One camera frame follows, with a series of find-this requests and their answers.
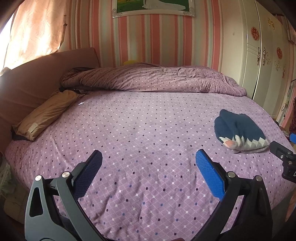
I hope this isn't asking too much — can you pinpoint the peach window curtain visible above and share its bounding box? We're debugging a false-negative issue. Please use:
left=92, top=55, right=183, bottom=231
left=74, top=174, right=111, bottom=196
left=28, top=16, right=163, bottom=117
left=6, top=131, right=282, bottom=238
left=1, top=1, right=67, bottom=70

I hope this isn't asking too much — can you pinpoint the pink upholstered headboard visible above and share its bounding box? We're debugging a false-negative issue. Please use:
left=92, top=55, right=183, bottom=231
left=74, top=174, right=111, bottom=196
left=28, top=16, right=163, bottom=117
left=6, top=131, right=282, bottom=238
left=0, top=48, right=100, bottom=153

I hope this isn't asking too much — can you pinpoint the yellow object behind duvet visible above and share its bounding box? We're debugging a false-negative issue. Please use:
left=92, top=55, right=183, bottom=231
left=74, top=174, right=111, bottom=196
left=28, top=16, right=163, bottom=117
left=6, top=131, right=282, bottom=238
left=123, top=60, right=139, bottom=66

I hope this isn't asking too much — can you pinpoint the white wardrobe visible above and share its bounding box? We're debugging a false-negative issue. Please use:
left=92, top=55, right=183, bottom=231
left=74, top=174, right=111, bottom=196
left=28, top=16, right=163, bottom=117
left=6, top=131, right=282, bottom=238
left=221, top=1, right=290, bottom=118

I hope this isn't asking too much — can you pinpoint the purple dotted duvet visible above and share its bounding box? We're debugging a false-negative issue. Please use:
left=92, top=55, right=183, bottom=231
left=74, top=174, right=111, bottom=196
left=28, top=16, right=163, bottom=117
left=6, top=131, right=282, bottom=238
left=60, top=63, right=247, bottom=97

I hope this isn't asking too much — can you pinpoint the purple dotted bed sheet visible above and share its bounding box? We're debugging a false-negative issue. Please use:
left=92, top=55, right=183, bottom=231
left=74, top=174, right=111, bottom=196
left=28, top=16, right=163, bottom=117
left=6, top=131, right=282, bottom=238
left=5, top=91, right=295, bottom=240

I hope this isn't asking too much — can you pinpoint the brown pillow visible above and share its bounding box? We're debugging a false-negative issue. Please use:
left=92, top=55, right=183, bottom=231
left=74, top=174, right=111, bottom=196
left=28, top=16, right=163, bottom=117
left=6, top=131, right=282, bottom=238
left=11, top=90, right=83, bottom=142

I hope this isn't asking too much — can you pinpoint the framed green picture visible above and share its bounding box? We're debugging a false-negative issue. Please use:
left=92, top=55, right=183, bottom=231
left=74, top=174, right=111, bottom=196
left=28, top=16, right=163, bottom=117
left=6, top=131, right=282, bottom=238
left=111, top=0, right=195, bottom=18

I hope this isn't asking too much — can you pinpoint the navy argyle knit sweater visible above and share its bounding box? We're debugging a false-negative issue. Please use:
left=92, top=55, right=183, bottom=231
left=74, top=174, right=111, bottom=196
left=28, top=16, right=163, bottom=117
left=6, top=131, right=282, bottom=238
left=214, top=109, right=269, bottom=153

